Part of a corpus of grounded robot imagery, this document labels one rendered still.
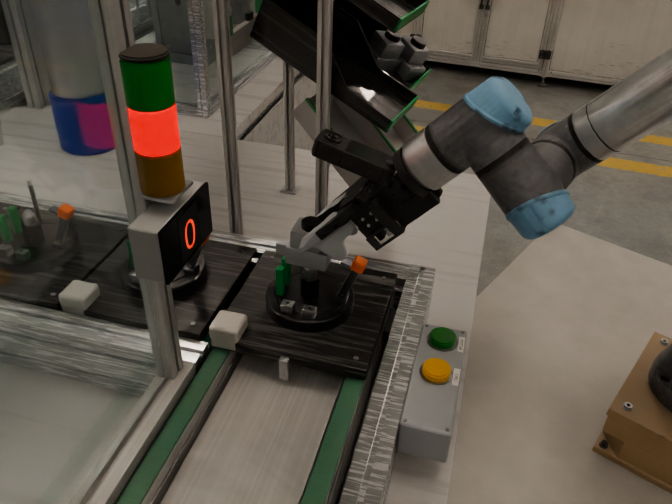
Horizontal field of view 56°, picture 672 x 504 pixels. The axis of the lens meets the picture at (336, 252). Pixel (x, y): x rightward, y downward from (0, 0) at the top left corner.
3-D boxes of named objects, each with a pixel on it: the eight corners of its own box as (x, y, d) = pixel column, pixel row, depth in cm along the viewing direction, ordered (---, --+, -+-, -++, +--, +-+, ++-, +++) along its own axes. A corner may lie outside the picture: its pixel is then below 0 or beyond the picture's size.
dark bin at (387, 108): (413, 106, 114) (434, 72, 109) (386, 133, 104) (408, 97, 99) (287, 18, 116) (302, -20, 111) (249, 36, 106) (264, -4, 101)
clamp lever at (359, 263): (349, 293, 100) (368, 259, 95) (346, 301, 98) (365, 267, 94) (328, 283, 100) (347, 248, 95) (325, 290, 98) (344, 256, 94)
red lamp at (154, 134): (188, 140, 71) (184, 98, 68) (167, 160, 67) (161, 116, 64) (148, 134, 72) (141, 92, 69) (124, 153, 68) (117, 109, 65)
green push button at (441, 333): (456, 338, 99) (458, 329, 97) (453, 356, 95) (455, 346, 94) (430, 333, 99) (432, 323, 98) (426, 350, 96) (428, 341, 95)
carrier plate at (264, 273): (396, 282, 110) (397, 272, 109) (365, 381, 91) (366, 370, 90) (265, 258, 115) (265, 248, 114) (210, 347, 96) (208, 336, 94)
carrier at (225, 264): (257, 257, 115) (254, 196, 108) (200, 345, 96) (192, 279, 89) (137, 235, 120) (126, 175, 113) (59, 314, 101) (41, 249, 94)
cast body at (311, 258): (333, 256, 98) (336, 218, 94) (325, 272, 95) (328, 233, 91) (281, 244, 100) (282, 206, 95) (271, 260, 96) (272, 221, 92)
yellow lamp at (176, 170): (193, 180, 74) (188, 141, 71) (173, 201, 70) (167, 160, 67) (153, 174, 75) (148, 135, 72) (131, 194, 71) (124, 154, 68)
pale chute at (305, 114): (412, 204, 125) (429, 194, 122) (388, 237, 115) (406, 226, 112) (323, 88, 120) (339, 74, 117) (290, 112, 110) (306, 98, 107)
